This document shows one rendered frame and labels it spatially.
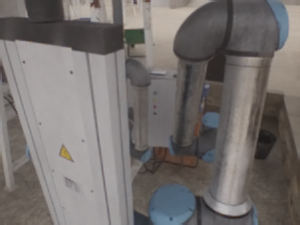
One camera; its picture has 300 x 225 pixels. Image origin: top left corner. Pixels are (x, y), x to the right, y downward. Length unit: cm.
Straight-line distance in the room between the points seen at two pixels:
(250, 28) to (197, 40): 12
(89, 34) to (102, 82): 8
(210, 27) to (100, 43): 28
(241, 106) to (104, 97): 35
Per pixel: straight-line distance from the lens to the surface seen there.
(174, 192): 80
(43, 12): 50
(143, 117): 133
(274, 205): 265
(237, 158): 67
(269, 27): 60
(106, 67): 41
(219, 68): 422
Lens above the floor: 183
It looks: 29 degrees down
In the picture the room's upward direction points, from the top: straight up
